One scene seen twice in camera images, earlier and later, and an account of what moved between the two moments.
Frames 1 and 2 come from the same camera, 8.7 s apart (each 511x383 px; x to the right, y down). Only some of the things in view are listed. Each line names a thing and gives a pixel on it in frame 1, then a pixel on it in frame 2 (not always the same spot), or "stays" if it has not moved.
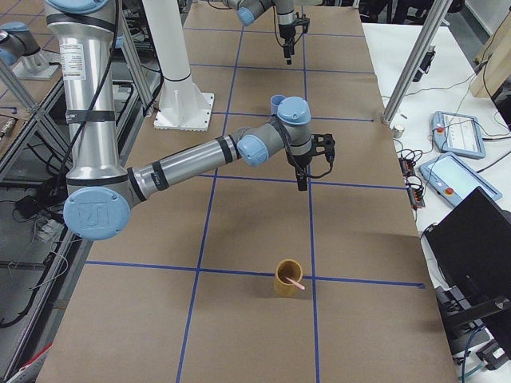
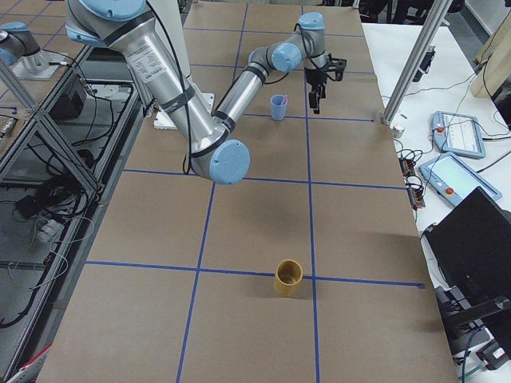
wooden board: x=495 y=65 stays
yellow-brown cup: x=287 y=267 stays
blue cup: x=275 y=100 stays
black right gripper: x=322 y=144 -> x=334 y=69
